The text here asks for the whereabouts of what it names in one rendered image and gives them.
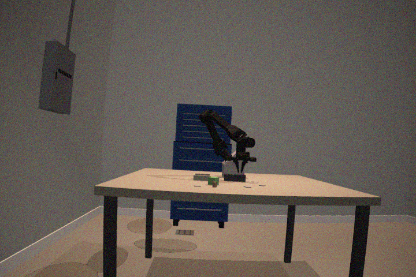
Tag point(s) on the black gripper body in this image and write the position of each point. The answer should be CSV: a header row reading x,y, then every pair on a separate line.
x,y
229,158

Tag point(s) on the green cube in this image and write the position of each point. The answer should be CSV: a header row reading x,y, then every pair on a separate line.
x,y
213,179

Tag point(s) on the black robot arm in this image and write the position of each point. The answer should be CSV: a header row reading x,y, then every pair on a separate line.
x,y
208,116

